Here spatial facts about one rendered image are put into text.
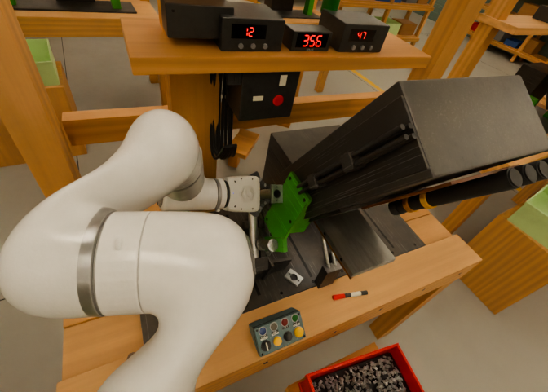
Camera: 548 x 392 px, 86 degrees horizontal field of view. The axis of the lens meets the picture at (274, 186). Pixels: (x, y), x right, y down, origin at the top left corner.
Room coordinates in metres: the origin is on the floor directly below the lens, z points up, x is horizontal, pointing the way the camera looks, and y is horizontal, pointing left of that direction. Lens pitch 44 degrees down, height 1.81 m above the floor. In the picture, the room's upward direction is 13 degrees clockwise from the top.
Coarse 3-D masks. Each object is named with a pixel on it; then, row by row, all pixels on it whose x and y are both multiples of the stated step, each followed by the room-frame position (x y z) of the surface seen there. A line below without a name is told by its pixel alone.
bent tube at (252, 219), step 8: (272, 184) 0.62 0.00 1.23; (280, 184) 0.63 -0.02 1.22; (264, 192) 0.62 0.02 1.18; (272, 192) 0.60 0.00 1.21; (280, 192) 0.62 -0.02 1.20; (272, 200) 0.58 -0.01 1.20; (280, 200) 0.60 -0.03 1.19; (248, 216) 0.62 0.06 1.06; (256, 224) 0.60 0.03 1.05; (256, 232) 0.58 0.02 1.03; (256, 248) 0.54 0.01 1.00; (256, 256) 0.52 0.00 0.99
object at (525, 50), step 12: (492, 0) 9.48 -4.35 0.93; (528, 12) 8.38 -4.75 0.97; (504, 36) 8.57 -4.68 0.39; (528, 36) 8.06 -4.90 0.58; (540, 36) 8.29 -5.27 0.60; (504, 48) 8.26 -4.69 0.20; (516, 48) 8.21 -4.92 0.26; (528, 48) 8.00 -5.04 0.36; (540, 48) 8.09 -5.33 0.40; (540, 60) 7.64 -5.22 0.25
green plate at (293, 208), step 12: (288, 180) 0.63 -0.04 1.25; (288, 192) 0.61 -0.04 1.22; (276, 204) 0.61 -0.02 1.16; (288, 204) 0.58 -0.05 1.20; (300, 204) 0.56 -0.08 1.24; (276, 216) 0.58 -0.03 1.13; (288, 216) 0.56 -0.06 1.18; (300, 216) 0.54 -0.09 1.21; (276, 228) 0.56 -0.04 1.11; (288, 228) 0.53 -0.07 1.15; (300, 228) 0.57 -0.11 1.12
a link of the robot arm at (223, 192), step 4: (216, 180) 0.53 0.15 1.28; (220, 180) 0.54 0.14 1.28; (220, 184) 0.52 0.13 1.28; (224, 184) 0.53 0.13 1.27; (220, 188) 0.51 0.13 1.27; (224, 188) 0.52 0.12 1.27; (220, 192) 0.50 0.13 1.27; (224, 192) 0.51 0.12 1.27; (220, 196) 0.49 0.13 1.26; (224, 196) 0.50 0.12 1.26; (220, 200) 0.49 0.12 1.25; (224, 200) 0.50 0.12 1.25; (220, 204) 0.49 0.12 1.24; (224, 204) 0.49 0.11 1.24; (216, 208) 0.49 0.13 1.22; (220, 208) 0.49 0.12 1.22
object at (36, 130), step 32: (0, 0) 0.56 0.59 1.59; (448, 0) 1.33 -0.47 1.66; (480, 0) 1.30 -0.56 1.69; (0, 32) 0.54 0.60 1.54; (448, 32) 1.28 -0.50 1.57; (0, 64) 0.52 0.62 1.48; (32, 64) 0.59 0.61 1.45; (448, 64) 1.31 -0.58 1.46; (0, 96) 0.51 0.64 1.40; (32, 96) 0.54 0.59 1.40; (192, 96) 0.74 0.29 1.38; (32, 128) 0.53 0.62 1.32; (32, 160) 0.51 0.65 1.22; (64, 160) 0.55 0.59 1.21
